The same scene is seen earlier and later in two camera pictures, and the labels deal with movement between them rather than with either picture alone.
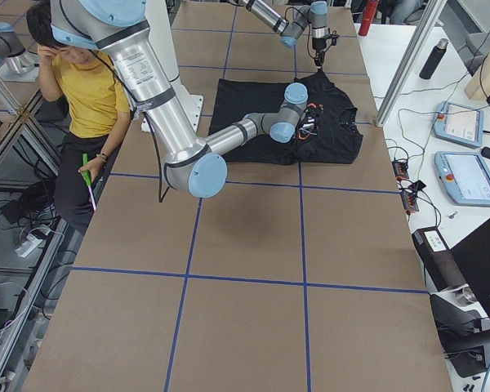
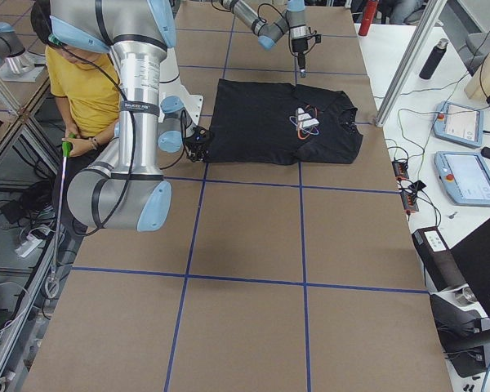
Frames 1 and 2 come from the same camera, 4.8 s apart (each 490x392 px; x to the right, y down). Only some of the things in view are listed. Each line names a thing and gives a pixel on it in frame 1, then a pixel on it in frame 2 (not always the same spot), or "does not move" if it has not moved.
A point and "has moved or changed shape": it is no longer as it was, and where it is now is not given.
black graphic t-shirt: x=339 y=140 does not move
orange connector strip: x=408 y=198 does not move
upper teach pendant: x=459 y=123 does not move
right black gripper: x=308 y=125 -> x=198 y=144
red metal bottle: x=369 y=15 does not move
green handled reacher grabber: x=87 y=179 has moved or changed shape
